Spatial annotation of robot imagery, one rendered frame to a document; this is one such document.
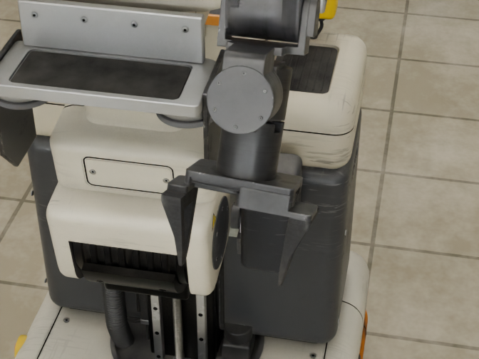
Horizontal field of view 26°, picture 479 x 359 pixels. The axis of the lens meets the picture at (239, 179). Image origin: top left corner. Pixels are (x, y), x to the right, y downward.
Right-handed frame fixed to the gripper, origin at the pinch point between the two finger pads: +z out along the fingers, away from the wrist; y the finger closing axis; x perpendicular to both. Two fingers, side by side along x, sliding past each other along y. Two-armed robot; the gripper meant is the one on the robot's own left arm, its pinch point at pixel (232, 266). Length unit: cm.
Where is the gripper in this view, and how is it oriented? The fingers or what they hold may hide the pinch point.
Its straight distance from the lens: 99.4
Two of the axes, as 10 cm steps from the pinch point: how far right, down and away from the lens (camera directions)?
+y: 9.7, 1.8, -1.7
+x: 2.0, -1.8, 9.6
